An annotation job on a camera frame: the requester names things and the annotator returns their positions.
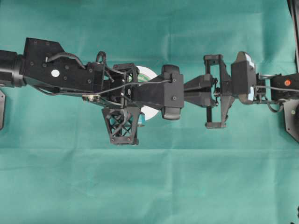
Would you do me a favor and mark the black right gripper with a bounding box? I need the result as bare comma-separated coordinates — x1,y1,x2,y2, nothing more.
183,51,257,129

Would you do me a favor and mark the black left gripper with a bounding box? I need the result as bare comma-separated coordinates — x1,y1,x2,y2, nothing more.
83,61,143,145

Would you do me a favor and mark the white duct tape roll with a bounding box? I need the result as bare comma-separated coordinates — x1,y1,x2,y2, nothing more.
137,66,159,121

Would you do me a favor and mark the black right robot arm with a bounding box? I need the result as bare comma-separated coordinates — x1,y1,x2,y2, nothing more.
184,51,299,128

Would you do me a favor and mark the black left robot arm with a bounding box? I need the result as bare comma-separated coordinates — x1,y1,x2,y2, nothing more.
0,38,144,145

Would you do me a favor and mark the green table cloth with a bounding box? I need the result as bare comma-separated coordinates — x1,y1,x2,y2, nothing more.
0,0,299,224

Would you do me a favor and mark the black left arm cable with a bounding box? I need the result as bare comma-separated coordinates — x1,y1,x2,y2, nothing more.
35,78,176,97

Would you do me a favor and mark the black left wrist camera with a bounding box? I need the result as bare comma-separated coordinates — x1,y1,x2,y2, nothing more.
133,64,184,120

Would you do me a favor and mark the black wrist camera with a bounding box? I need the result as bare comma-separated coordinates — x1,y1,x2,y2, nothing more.
133,64,184,120
231,51,257,105

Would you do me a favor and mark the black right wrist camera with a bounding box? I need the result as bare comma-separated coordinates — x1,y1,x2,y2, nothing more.
231,51,257,105

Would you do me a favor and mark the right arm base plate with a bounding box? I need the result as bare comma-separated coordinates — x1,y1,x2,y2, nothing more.
284,99,299,142

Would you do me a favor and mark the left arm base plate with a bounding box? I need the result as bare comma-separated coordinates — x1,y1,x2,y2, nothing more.
0,91,6,130

